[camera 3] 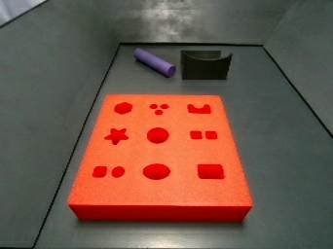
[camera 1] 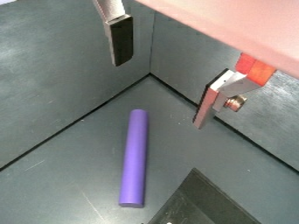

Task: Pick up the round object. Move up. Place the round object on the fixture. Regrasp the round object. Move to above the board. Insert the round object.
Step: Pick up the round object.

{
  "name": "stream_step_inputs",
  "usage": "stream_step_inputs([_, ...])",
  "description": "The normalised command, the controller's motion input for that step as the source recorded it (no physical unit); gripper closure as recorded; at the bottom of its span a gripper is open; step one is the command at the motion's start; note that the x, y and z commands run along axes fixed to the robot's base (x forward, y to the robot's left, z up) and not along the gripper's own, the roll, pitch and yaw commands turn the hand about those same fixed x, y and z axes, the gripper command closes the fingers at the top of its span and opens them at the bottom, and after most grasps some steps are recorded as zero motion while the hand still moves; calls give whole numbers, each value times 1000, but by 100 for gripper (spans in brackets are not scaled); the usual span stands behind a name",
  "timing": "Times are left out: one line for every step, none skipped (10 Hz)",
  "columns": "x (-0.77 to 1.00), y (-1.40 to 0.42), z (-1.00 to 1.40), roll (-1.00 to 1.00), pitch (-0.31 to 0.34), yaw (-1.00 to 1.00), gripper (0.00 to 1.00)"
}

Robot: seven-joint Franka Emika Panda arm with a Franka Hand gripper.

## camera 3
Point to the purple cylinder peg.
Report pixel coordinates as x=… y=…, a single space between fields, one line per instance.
x=153 y=62

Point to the dark grey cradle block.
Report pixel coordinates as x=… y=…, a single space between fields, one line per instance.
x=204 y=65

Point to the orange foam shape board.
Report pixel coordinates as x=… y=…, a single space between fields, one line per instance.
x=160 y=162

